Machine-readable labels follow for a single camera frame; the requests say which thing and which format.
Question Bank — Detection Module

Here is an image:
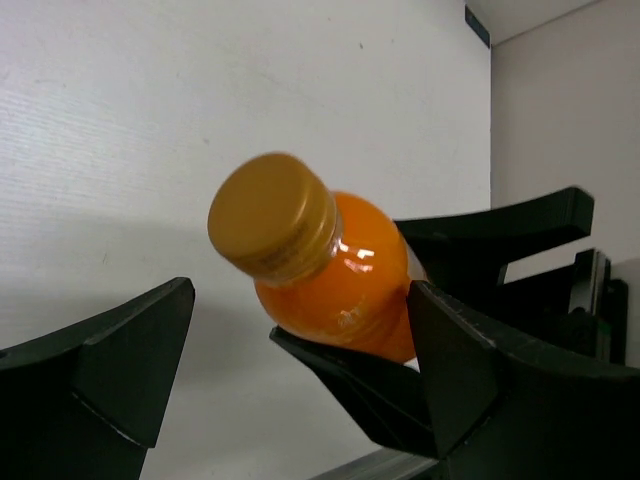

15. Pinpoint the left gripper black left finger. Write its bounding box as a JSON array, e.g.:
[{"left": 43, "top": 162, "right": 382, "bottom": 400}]
[{"left": 1, "top": 277, "right": 195, "bottom": 479}]

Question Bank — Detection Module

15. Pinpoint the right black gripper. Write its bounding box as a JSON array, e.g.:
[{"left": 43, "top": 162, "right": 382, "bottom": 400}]
[{"left": 396, "top": 186, "right": 629, "bottom": 365}]

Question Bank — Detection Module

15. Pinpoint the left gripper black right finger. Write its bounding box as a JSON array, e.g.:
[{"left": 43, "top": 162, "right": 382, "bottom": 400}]
[{"left": 407, "top": 282, "right": 639, "bottom": 479}]

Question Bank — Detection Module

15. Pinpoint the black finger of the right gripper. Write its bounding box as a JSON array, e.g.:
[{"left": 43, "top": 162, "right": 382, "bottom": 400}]
[{"left": 269, "top": 327, "right": 438, "bottom": 458}]

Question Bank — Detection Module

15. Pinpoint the orange juice bottle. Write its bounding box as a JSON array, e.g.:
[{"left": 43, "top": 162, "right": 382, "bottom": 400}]
[{"left": 207, "top": 152, "right": 427, "bottom": 364}]

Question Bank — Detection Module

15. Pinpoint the aluminium table edge rail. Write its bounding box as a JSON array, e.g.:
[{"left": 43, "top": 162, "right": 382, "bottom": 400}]
[{"left": 311, "top": 449, "right": 437, "bottom": 480}]

